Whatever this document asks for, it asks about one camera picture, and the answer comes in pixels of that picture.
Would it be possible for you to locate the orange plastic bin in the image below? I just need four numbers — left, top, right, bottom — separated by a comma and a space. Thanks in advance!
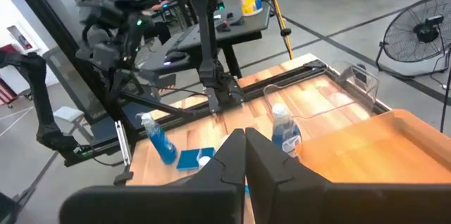
295, 108, 451, 185

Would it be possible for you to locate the dark blue sponge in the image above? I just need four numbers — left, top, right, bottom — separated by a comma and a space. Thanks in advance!
175, 147, 216, 173

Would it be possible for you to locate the black computer mouse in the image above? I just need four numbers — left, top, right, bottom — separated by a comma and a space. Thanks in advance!
163, 51, 187, 63

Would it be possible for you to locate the yellow cable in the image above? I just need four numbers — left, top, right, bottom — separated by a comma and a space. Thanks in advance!
266, 0, 295, 61

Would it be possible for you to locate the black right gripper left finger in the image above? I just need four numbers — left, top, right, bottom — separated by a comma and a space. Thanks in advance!
58, 128, 247, 224

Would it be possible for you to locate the clear plastic bin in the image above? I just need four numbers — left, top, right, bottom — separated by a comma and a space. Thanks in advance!
262, 60, 381, 120

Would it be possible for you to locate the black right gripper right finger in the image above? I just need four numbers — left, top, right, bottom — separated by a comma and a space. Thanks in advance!
245, 127, 451, 224

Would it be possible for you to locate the red tool chest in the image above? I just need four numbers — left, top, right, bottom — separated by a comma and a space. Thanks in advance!
0, 77, 18, 107

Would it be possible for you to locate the white-topped stool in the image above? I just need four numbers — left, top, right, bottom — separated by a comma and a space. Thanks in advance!
52, 106, 93, 142

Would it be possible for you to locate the fire extinguisher cabinet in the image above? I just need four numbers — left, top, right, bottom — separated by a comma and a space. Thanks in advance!
6, 25, 35, 51

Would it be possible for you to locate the black side desk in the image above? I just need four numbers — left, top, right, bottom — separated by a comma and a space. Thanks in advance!
140, 0, 272, 80

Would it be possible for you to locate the black rig upright post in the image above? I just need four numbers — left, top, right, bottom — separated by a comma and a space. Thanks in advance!
2, 0, 138, 137

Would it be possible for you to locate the black floor fan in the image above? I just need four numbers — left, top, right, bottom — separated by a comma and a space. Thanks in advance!
374, 0, 451, 79

